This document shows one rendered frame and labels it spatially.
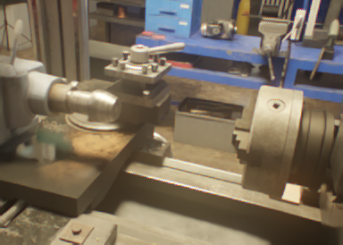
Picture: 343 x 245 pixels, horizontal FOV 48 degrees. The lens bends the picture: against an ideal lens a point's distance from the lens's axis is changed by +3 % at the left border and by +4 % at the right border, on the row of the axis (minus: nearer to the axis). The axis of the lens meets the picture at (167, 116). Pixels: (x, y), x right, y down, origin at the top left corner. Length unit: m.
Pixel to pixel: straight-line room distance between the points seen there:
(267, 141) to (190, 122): 2.24
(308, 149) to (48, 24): 1.81
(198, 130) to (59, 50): 1.29
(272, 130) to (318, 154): 0.11
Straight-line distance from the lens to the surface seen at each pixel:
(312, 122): 0.86
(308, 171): 0.85
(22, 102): 1.05
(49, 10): 2.32
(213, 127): 2.99
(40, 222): 0.98
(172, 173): 1.21
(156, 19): 2.94
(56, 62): 2.38
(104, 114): 0.97
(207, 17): 7.70
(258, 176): 0.83
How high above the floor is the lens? 1.50
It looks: 25 degrees down
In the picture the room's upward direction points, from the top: 4 degrees clockwise
